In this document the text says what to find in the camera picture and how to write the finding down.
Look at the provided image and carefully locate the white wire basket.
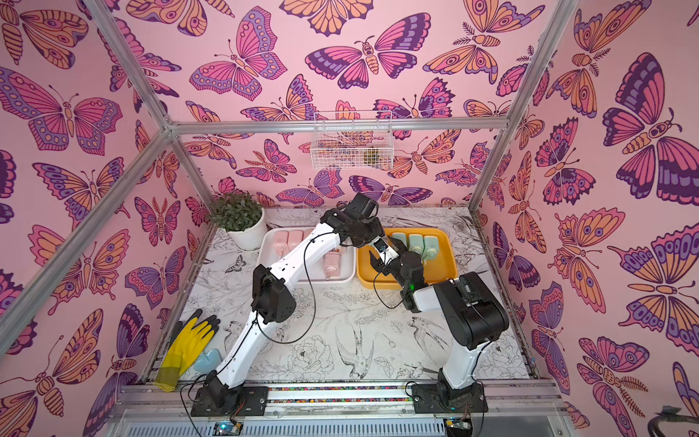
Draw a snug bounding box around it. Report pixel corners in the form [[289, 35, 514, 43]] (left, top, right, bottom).
[[309, 111, 395, 171]]

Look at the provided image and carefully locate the white plastic storage box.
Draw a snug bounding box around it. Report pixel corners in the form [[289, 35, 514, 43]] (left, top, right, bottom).
[[258, 223, 358, 285]]

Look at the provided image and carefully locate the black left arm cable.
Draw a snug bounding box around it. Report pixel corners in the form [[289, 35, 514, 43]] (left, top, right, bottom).
[[178, 231, 340, 437]]

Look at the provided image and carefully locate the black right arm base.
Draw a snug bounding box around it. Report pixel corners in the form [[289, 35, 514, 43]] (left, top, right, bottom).
[[405, 380, 489, 414]]

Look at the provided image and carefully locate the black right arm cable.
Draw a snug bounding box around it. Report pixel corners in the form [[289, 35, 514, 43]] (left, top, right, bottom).
[[372, 269, 493, 437]]

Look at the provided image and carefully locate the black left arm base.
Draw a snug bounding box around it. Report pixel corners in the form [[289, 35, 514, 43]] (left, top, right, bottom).
[[191, 371, 269, 417]]

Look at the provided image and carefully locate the green leafy plant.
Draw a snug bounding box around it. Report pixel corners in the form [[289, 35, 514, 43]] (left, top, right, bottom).
[[209, 192, 263, 232]]

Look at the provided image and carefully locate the white plastic flower pot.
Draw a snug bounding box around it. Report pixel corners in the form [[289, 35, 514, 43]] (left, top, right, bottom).
[[227, 209, 268, 251]]

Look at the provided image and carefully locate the yellow rubber glove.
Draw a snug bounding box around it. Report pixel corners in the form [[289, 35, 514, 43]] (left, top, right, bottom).
[[155, 310, 220, 393]]

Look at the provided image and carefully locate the yellow plastic storage box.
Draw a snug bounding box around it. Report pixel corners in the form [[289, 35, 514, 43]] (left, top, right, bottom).
[[357, 228, 459, 289]]

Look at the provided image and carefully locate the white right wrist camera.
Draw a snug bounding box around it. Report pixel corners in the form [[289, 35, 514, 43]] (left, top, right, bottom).
[[376, 243, 400, 266]]

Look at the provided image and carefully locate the green circuit board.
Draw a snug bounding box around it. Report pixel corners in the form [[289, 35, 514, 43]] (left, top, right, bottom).
[[212, 421, 243, 437]]

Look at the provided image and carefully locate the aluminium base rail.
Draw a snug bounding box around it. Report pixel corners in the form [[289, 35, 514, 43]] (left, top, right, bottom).
[[101, 380, 576, 436]]

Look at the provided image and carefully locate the pink sharpener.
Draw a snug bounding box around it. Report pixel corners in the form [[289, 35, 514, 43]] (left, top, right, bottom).
[[287, 229, 304, 251], [272, 231, 289, 259], [323, 251, 341, 279]]

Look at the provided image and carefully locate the light blue object by glove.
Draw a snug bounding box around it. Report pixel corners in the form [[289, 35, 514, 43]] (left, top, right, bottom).
[[193, 349, 222, 374]]

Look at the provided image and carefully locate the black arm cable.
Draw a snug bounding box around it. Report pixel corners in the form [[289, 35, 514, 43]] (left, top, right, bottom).
[[178, 231, 340, 437], [372, 269, 493, 437]]

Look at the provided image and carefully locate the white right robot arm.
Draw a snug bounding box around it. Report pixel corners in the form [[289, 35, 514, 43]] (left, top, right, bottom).
[[370, 237, 510, 395]]

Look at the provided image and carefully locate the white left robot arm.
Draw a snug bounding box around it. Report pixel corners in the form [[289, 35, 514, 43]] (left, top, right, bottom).
[[207, 194, 384, 389]]

